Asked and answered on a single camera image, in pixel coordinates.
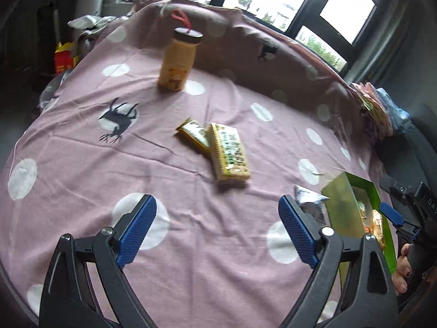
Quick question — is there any green cardboard box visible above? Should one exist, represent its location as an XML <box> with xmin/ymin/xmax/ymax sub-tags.
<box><xmin>321</xmin><ymin>171</ymin><xmax>398</xmax><ymax>276</ymax></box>

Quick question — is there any red and yellow carton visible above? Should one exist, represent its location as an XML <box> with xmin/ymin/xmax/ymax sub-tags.
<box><xmin>55</xmin><ymin>41</ymin><xmax>80</xmax><ymax>74</ymax></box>

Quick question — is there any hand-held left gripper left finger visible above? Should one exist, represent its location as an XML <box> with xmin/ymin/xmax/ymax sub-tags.
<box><xmin>39</xmin><ymin>194</ymin><xmax>158</xmax><ymax>328</ymax></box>

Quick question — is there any white crumpled bag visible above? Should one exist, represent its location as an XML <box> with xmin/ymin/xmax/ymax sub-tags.
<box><xmin>67</xmin><ymin>14</ymin><xmax>113</xmax><ymax>30</ymax></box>

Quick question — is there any light blue cloth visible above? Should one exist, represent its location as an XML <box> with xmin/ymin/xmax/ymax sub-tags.
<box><xmin>376</xmin><ymin>88</ymin><xmax>408</xmax><ymax>130</ymax></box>

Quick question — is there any yellow and green biscuit pack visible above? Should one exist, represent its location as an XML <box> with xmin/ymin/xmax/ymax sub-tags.
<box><xmin>206</xmin><ymin>122</ymin><xmax>252</xmax><ymax>183</ymax></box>

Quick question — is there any black window frame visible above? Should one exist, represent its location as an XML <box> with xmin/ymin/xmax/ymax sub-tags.
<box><xmin>118</xmin><ymin>0</ymin><xmax>393</xmax><ymax>72</ymax></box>

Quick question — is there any silver snack packet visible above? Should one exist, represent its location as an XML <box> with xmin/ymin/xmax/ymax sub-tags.
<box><xmin>293</xmin><ymin>184</ymin><xmax>331</xmax><ymax>226</ymax></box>

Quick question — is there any person's right hand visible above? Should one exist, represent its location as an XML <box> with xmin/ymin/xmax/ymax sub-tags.
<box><xmin>392</xmin><ymin>242</ymin><xmax>414</xmax><ymax>295</ymax></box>

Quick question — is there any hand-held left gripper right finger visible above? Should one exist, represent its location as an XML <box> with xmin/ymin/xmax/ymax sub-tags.
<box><xmin>278</xmin><ymin>194</ymin><xmax>400</xmax><ymax>328</ymax></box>

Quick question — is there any dark grey seat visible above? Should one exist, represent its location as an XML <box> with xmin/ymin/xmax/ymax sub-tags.
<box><xmin>376</xmin><ymin>104</ymin><xmax>437</xmax><ymax>192</ymax></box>

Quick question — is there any clear plastic bag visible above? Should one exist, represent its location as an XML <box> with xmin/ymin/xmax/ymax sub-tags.
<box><xmin>39</xmin><ymin>70</ymin><xmax>70</xmax><ymax>108</ymax></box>

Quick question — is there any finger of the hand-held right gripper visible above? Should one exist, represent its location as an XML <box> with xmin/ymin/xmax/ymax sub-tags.
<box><xmin>379</xmin><ymin>201</ymin><xmax>421</xmax><ymax>244</ymax></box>
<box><xmin>380</xmin><ymin>176</ymin><xmax>410</xmax><ymax>199</ymax></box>

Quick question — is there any yellow bottle with black cap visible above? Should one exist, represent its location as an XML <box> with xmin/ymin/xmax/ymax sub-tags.
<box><xmin>157</xmin><ymin>8</ymin><xmax>203</xmax><ymax>93</ymax></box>

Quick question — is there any white board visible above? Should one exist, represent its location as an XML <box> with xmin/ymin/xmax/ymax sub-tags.
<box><xmin>76</xmin><ymin>0</ymin><xmax>105</xmax><ymax>17</ymax></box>

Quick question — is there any small gold snack bar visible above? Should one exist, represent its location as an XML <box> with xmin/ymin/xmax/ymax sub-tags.
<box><xmin>176</xmin><ymin>118</ymin><xmax>210</xmax><ymax>154</ymax></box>

